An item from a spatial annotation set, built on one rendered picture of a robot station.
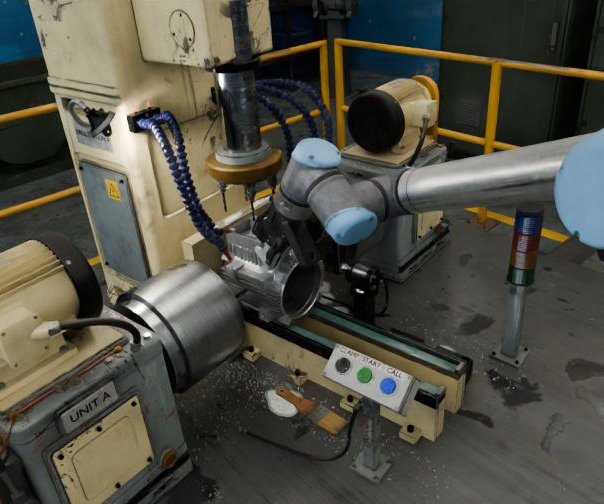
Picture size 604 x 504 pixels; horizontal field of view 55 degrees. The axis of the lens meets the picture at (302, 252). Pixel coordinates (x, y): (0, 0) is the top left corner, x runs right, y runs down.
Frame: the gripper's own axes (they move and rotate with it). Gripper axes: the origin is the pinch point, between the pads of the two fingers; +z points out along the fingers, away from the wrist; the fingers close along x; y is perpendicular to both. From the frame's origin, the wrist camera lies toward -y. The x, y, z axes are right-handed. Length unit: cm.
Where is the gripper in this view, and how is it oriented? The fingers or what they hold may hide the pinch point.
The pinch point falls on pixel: (271, 268)
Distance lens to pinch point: 138.4
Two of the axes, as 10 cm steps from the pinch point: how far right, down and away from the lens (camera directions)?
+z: -3.3, 6.2, 7.1
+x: -6.2, 4.2, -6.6
